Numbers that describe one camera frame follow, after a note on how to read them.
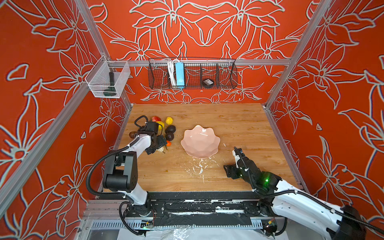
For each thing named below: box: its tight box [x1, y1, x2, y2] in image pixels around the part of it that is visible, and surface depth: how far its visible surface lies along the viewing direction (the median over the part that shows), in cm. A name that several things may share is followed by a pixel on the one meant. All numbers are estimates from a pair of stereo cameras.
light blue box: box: [175, 62, 185, 89], surface depth 92 cm
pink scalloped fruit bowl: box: [180, 125, 221, 159], surface depth 99 cm
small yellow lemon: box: [165, 116, 173, 125], surface depth 109 cm
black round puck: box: [202, 78, 214, 86], surface depth 97 cm
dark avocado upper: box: [165, 125, 176, 134], surface depth 102 cm
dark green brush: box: [103, 71, 117, 97], surface depth 81 cm
